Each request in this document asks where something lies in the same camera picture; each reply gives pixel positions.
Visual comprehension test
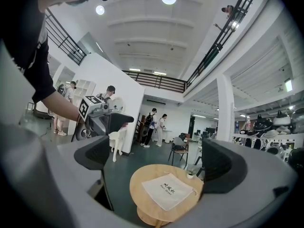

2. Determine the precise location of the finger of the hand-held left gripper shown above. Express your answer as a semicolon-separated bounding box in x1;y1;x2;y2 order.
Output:
98;112;135;137

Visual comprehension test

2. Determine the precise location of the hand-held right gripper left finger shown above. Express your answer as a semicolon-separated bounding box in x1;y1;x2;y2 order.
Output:
56;135;115;211

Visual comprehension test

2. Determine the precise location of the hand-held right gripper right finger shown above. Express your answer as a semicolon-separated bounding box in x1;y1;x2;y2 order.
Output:
201;138;299;205

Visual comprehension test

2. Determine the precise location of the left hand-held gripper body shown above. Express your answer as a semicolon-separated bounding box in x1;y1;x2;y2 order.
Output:
76;95;114;142

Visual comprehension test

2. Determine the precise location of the cream drawstring cloth bag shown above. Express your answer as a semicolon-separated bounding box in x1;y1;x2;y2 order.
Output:
141;172;199;211

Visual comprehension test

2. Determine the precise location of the person's left forearm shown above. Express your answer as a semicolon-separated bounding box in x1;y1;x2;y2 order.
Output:
40;96;81;123

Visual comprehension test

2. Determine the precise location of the white cubby bookshelf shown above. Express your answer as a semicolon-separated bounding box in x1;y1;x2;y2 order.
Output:
73;79;97;97

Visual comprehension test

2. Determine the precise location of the brown wooden step shelf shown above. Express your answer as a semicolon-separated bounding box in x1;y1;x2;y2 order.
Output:
135;114;146;142

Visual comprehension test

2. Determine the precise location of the person's black patterned t-shirt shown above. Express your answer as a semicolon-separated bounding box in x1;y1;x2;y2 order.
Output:
0;0;57;104

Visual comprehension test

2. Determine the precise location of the grey chair with dark cushion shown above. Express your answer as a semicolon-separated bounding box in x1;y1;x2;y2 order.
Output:
168;136;190;165

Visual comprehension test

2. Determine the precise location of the black mezzanine railing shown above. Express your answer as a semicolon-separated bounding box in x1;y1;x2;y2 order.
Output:
45;0;262;95

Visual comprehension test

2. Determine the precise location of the white cylindrical side table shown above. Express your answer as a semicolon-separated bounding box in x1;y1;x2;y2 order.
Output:
163;130;176;144

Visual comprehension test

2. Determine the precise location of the round wooden table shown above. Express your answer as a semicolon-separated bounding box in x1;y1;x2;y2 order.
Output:
129;164;205;228

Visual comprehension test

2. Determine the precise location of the white metal shelving rack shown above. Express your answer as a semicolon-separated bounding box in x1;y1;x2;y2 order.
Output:
231;113;304;156

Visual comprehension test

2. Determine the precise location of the group of round cooking appliances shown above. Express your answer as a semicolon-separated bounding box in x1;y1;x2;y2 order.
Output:
237;109;304;173

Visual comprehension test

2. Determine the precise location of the white square column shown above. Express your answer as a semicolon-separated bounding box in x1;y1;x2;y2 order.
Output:
216;72;236;142

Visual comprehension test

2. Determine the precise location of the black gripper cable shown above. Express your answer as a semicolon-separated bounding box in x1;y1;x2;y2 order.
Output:
70;120;80;143

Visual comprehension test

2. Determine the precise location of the grey chair with black frame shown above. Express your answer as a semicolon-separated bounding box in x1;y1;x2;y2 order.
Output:
193;146;205;179

